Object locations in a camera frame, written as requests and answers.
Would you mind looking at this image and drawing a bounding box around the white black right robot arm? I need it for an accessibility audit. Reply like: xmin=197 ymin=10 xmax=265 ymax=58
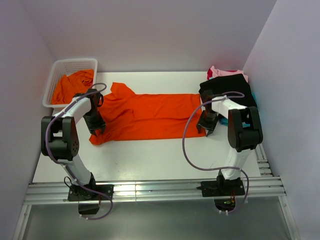
xmin=196 ymin=90 xmax=263 ymax=197

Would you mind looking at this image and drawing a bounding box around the aluminium table frame rail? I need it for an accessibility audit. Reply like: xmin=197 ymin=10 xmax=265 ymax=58
xmin=13 ymin=144 xmax=301 ymax=240

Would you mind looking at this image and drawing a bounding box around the teal folded t-shirt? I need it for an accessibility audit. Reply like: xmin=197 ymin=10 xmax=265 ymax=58
xmin=219 ymin=92 xmax=258 ymax=128

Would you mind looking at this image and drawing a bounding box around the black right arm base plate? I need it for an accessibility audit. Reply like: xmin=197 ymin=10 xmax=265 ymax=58
xmin=196 ymin=180 xmax=246 ymax=197

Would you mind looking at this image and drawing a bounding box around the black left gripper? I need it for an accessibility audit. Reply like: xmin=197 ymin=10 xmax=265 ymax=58
xmin=83 ymin=109 xmax=106 ymax=136

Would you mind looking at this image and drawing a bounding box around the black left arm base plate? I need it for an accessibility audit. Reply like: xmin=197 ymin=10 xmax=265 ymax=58
xmin=67 ymin=184 xmax=114 ymax=202

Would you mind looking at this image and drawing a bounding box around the black folded t-shirt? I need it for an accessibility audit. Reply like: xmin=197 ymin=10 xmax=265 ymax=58
xmin=198 ymin=73 xmax=257 ymax=107

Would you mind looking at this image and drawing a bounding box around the orange t-shirt in basket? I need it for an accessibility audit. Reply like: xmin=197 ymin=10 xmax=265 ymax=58
xmin=51 ymin=69 xmax=94 ymax=105

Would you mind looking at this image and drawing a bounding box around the white plastic laundry basket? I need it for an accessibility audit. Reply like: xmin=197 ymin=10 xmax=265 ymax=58
xmin=42 ymin=58 xmax=98 ymax=108

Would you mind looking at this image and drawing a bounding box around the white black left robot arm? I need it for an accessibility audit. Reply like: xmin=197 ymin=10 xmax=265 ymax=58
xmin=41 ymin=88 xmax=110 ymax=200

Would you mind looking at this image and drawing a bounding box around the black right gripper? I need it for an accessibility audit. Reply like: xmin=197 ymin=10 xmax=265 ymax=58
xmin=196 ymin=110 xmax=220 ymax=136

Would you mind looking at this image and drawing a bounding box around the orange t-shirt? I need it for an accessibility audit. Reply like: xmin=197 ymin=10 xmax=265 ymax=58
xmin=89 ymin=82 xmax=205 ymax=146
xmin=51 ymin=69 xmax=94 ymax=105

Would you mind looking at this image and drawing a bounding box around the pink folded t-shirt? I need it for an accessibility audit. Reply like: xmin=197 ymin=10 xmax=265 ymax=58
xmin=206 ymin=65 xmax=249 ymax=83

